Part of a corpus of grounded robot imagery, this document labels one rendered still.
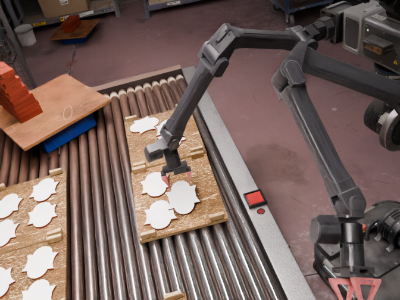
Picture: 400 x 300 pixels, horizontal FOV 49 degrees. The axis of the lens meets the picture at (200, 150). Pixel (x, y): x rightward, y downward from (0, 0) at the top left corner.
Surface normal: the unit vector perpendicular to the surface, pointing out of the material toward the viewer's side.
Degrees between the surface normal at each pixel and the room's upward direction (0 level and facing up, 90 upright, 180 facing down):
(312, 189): 0
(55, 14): 90
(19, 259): 0
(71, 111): 0
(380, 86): 40
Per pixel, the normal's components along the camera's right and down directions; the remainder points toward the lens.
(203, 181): -0.16, -0.76
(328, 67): 0.14, -0.23
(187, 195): -0.13, -0.54
